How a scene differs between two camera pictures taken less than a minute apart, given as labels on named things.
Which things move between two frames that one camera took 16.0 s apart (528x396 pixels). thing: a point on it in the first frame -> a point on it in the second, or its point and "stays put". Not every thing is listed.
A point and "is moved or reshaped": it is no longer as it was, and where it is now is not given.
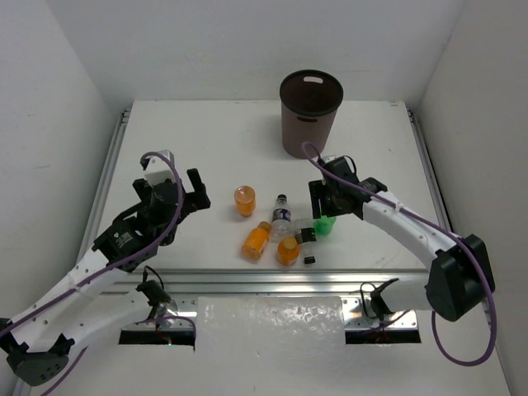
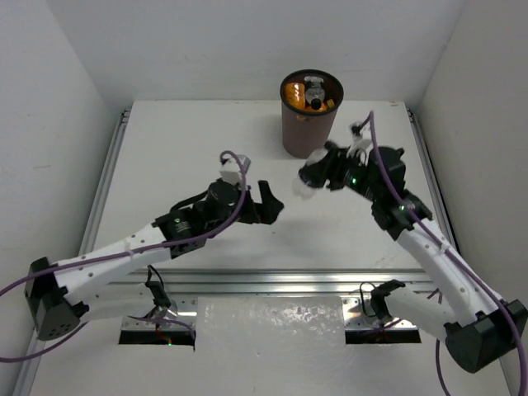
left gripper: [181, 202] -> [254, 207]
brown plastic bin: [309, 103] stays put
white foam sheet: [270, 346] stays put
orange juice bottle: [245, 198] is moved or reshaped
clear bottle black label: [305, 230] -> [314, 93]
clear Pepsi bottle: [281, 219] -> [312, 175]
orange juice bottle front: [288, 250] -> [308, 108]
